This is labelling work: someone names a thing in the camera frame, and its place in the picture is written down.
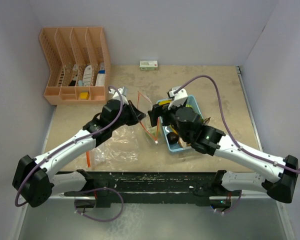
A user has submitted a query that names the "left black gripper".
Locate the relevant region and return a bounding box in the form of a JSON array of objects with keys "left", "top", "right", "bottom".
[{"left": 110, "top": 100, "right": 146, "bottom": 131}]

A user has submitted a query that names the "clear orange zip bag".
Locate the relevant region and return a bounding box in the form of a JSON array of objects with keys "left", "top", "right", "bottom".
[{"left": 137, "top": 91, "right": 160, "bottom": 146}]

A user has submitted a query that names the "green cabbage front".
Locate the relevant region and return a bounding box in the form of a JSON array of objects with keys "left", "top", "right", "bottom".
[{"left": 144, "top": 125, "right": 158, "bottom": 141}]

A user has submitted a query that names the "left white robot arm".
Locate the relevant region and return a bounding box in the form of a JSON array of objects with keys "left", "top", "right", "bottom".
[{"left": 12, "top": 99, "right": 146, "bottom": 208}]

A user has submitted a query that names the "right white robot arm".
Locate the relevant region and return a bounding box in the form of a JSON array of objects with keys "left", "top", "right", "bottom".
[{"left": 148, "top": 104, "right": 299, "bottom": 204}]

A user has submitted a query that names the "yellow starfruit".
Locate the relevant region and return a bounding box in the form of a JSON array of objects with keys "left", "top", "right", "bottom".
[{"left": 158, "top": 100, "right": 171, "bottom": 106}]

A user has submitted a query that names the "blue plastic basket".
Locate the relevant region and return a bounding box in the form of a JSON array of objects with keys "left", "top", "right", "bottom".
[{"left": 159, "top": 95, "right": 204, "bottom": 154}]

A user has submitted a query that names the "beige mushroom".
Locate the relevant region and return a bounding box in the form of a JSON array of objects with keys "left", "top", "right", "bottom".
[{"left": 178, "top": 137, "right": 187, "bottom": 148}]

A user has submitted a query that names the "green white small box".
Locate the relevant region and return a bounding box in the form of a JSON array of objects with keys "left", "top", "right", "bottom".
[{"left": 139, "top": 60, "right": 158, "bottom": 71}]

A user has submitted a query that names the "brown longan bunch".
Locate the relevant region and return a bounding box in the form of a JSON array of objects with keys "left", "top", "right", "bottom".
[{"left": 201, "top": 117, "right": 211, "bottom": 125}]

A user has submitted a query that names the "white blue box in organizer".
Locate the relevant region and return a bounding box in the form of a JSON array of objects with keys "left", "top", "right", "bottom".
[{"left": 95, "top": 62, "right": 106, "bottom": 87}]

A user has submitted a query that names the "yellow block in organizer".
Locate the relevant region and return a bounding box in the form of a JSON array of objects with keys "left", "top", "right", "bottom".
[{"left": 79, "top": 92, "right": 90, "bottom": 100}]

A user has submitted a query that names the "white tube in organizer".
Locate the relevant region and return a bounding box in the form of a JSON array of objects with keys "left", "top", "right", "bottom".
[{"left": 82, "top": 65, "right": 93, "bottom": 86}]

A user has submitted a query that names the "pink desk organizer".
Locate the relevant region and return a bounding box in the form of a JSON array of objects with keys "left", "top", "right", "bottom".
[{"left": 39, "top": 26, "right": 112, "bottom": 106}]

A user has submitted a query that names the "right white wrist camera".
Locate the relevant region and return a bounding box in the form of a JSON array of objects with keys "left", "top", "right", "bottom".
[{"left": 167, "top": 86, "right": 188, "bottom": 110}]

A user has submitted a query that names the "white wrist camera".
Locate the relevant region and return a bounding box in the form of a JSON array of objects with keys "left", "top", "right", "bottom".
[
  {"left": 108, "top": 86, "right": 128, "bottom": 102},
  {"left": 167, "top": 86, "right": 188, "bottom": 110}
]

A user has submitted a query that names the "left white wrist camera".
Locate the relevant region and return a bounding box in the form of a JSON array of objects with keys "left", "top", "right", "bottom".
[{"left": 108, "top": 86, "right": 128, "bottom": 102}]

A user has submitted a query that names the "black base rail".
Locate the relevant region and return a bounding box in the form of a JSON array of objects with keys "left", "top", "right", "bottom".
[{"left": 49, "top": 171, "right": 243, "bottom": 208}]

